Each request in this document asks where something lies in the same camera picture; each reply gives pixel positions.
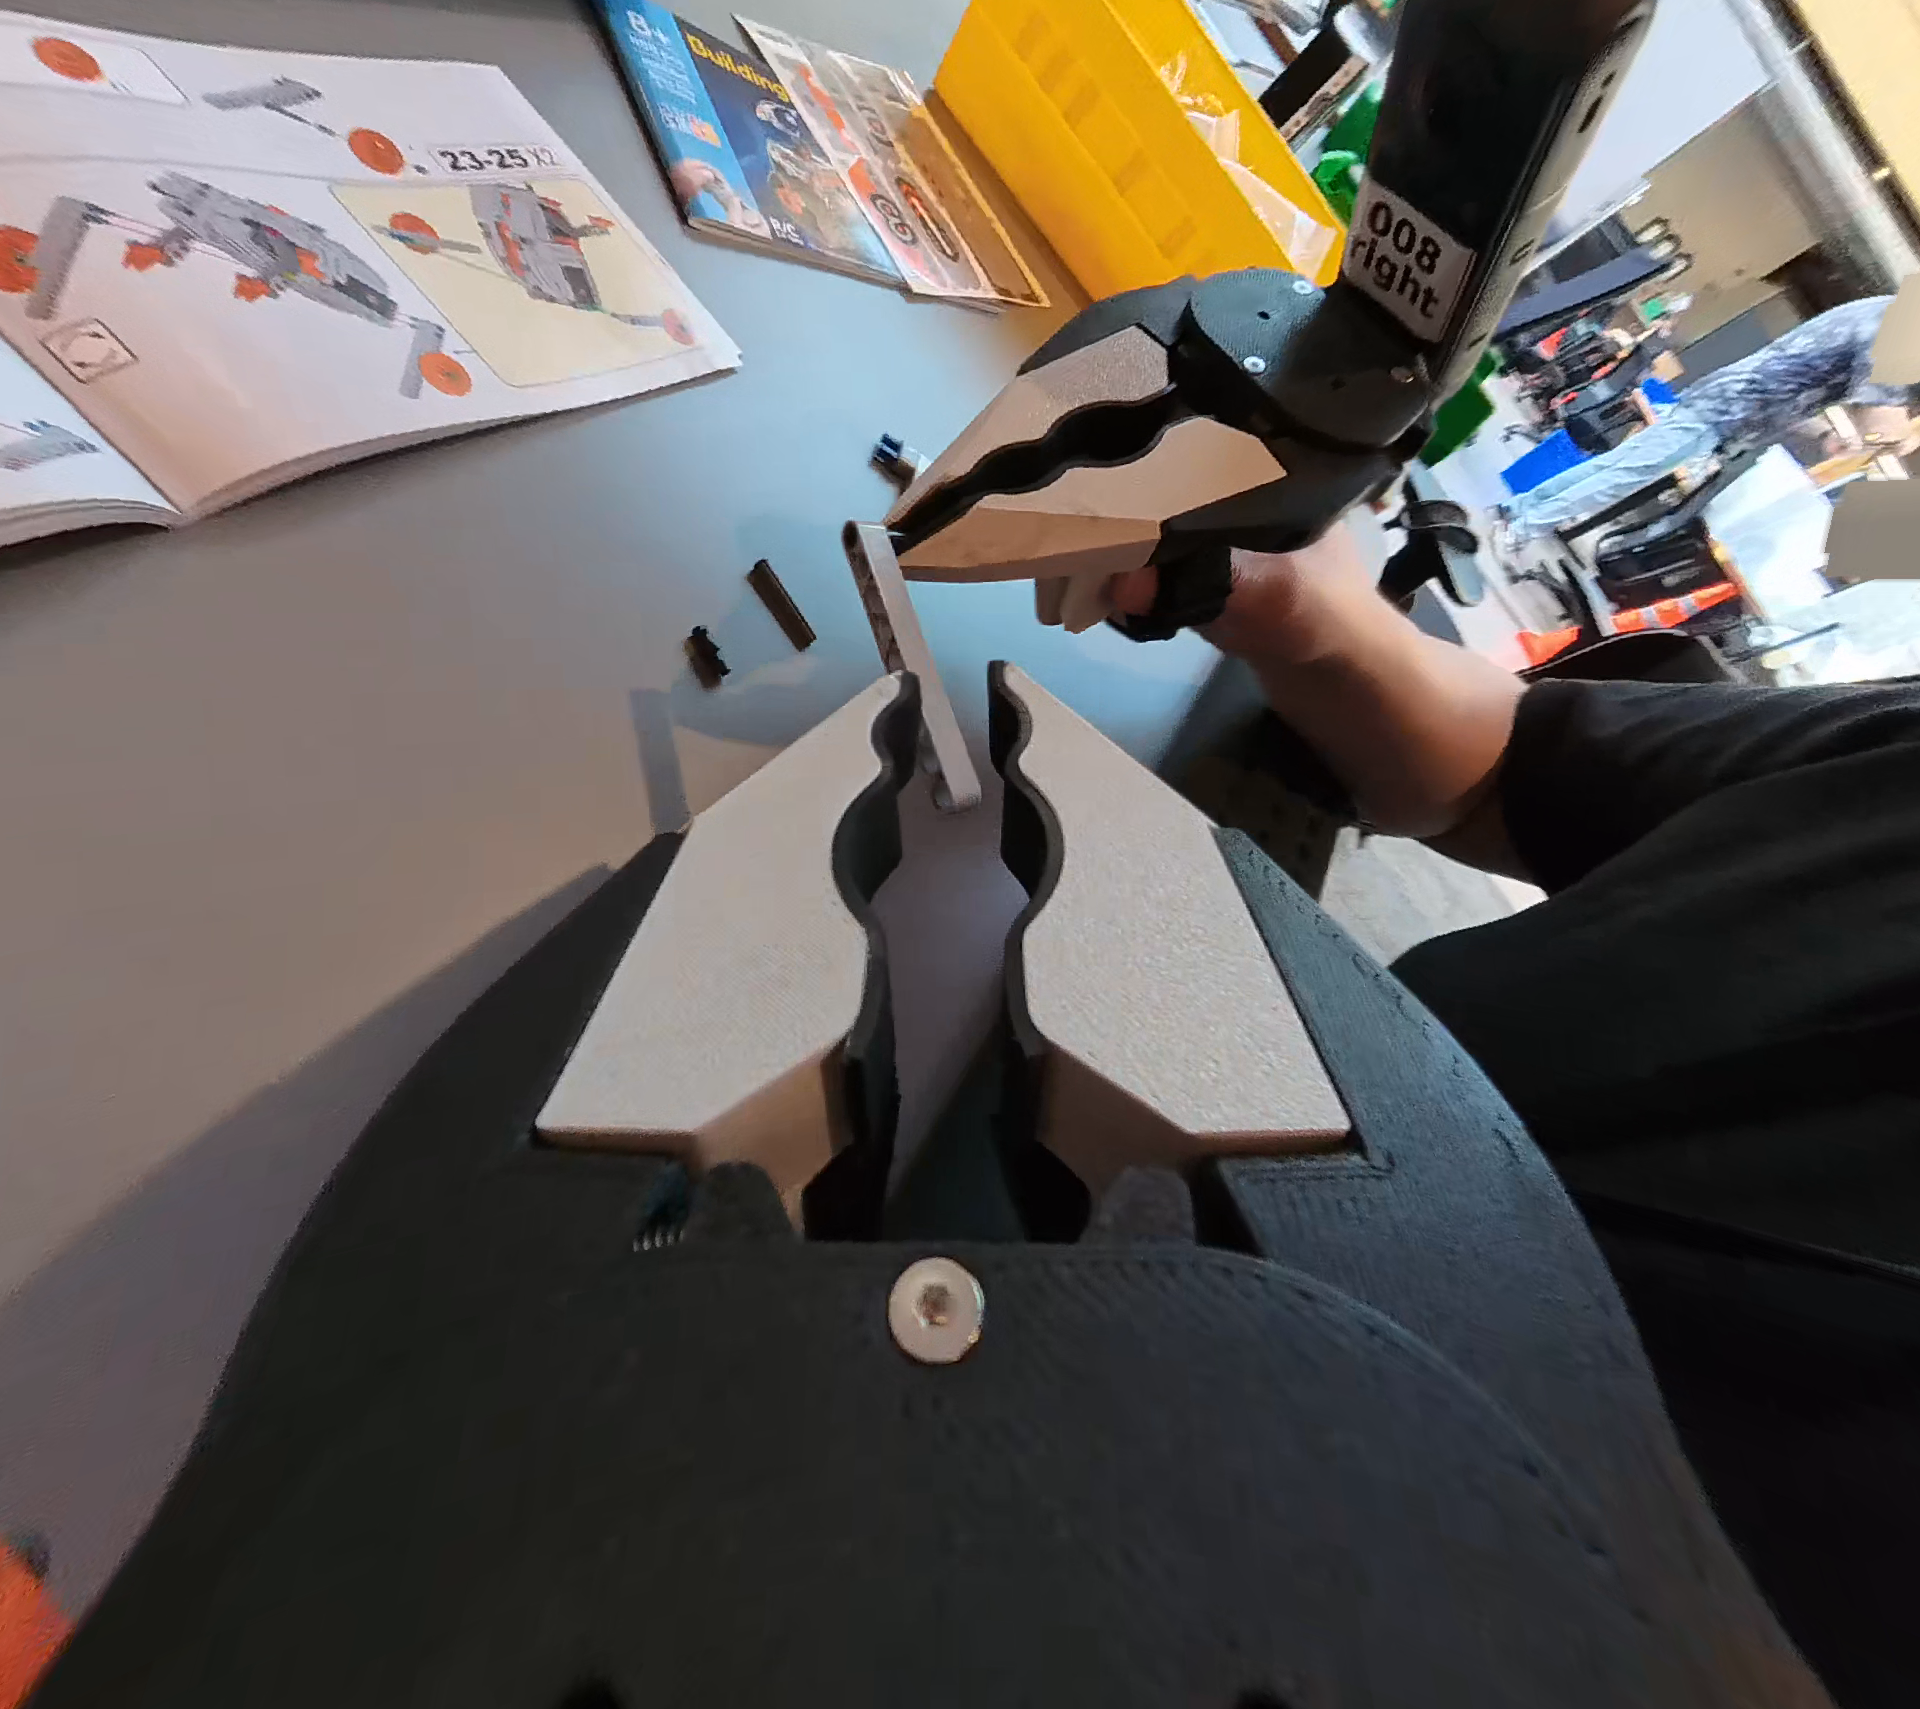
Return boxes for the clear plastic bag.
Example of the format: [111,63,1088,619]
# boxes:
[1178,55,1342,273]

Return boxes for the grey desk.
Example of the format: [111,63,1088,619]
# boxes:
[0,0,1547,1709]

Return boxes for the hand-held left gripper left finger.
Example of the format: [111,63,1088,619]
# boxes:
[538,673,920,1230]

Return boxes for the open white instruction manual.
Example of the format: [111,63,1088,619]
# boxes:
[0,9,746,549]

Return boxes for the orange traffic cone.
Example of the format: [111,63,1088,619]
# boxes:
[1609,579,1745,635]

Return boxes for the green plastic bin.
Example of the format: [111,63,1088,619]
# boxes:
[1318,77,1505,469]

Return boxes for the yellow plastic bin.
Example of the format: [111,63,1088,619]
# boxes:
[932,0,1348,303]

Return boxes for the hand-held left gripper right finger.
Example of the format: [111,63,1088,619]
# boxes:
[992,661,1354,1206]

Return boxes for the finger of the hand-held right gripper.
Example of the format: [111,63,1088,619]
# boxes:
[888,419,1294,585]
[900,331,1180,525]

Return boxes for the person's right forearm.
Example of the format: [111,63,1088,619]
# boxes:
[1246,605,1535,881]

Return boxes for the orange toy part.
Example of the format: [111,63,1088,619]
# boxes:
[0,1532,73,1709]

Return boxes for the orange sticker sheet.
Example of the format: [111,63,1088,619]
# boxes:
[734,13,1054,313]

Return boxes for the grey perforated toy beam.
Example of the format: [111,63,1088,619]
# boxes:
[842,517,988,815]

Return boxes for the dark brown toy axle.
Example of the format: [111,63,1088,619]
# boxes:
[746,557,822,655]

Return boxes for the blue instruction booklet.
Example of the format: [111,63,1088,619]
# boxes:
[592,0,906,287]

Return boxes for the person's right hand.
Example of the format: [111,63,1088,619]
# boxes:
[1036,531,1419,683]

